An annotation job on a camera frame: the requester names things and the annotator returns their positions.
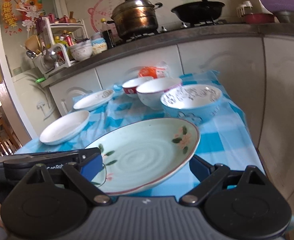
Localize green floral plate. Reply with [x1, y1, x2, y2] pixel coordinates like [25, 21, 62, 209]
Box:
[88, 118, 201, 196]

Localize white bowl maroon rim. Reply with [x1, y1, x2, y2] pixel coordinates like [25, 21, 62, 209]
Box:
[136, 77, 182, 110]

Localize red white bowl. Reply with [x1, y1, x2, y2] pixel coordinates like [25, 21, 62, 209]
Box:
[122, 76, 154, 98]

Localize stacked white bowls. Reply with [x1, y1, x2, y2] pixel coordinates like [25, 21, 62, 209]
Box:
[69, 39, 93, 61]

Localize blue checkered tablecloth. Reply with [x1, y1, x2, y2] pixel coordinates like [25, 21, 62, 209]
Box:
[17, 70, 264, 198]

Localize plain white plate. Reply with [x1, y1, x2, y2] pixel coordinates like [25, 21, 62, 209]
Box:
[39, 110, 90, 145]

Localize green plastic clip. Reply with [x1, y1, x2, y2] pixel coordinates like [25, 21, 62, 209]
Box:
[35, 77, 46, 83]

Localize white plate grey flower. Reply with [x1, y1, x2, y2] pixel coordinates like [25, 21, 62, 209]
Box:
[73, 89, 115, 112]

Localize blue patterned bowl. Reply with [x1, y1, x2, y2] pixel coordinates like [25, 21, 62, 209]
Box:
[161, 84, 223, 126]

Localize steel ladle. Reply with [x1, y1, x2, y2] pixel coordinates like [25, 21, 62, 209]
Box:
[43, 47, 58, 64]

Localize white utensil rack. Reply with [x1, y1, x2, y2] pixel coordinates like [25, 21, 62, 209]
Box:
[32, 43, 72, 79]

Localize white cabinet doors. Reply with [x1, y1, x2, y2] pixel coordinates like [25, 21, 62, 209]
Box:
[49, 35, 294, 209]

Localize white spice shelf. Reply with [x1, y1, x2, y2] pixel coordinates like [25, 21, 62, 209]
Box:
[42, 17, 89, 45]

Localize orange white plastic packet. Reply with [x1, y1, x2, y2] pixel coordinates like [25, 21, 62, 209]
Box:
[138, 61, 170, 79]

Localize blue yellow small bowl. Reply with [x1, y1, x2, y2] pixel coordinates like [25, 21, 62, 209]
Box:
[91, 32, 107, 55]

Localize dragon paper decoration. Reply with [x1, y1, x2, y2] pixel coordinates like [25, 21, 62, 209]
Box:
[1, 0, 45, 36]

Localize dark soy sauce bottle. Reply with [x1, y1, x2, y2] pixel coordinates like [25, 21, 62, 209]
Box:
[101, 18, 116, 49]

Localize grey steel countertop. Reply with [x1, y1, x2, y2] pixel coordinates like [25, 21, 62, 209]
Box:
[40, 23, 294, 88]

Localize gas stove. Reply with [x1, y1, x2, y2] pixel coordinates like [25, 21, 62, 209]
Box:
[119, 19, 228, 43]

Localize red shallow bowl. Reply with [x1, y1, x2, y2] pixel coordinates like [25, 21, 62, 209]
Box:
[244, 13, 275, 24]

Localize black frying pan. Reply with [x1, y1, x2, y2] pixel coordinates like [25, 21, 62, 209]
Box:
[171, 0, 225, 25]

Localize steel steamer pot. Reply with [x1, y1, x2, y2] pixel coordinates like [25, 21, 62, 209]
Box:
[107, 0, 163, 40]

